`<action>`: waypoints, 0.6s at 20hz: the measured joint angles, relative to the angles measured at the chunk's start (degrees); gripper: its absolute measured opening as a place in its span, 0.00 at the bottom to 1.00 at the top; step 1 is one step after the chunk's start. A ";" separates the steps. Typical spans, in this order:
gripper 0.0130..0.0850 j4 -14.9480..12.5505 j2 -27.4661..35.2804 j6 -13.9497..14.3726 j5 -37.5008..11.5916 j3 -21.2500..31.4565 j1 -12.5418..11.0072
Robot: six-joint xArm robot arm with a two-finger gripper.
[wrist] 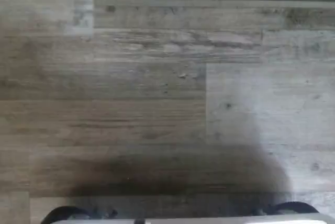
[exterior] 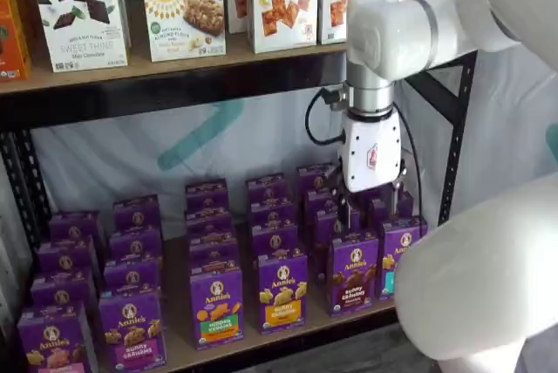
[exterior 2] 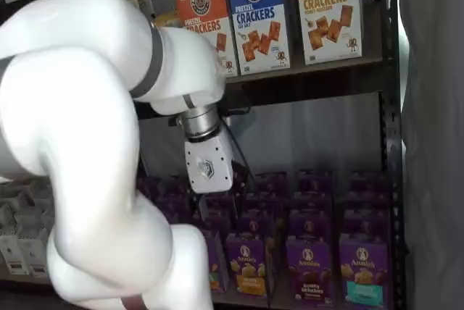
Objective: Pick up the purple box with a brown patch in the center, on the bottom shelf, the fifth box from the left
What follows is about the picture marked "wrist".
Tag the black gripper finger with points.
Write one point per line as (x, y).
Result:
(65, 212)
(298, 207)

